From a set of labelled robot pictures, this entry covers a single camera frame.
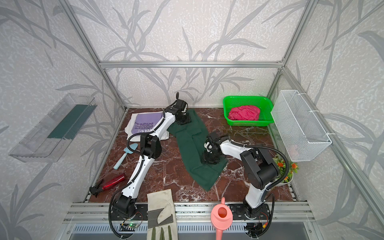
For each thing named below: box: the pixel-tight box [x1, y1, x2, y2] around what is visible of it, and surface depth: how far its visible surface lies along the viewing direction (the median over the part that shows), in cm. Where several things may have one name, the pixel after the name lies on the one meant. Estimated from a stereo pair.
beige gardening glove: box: [146, 189, 178, 240], surface depth 73 cm
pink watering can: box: [211, 197, 234, 240], surface depth 64 cm
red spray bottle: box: [89, 175, 126, 198], surface depth 82 cm
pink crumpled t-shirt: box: [228, 105, 260, 121], surface depth 113 cm
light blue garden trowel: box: [113, 143, 138, 170], surface depth 93 cm
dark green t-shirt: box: [167, 109, 229, 192], surface depth 93 cm
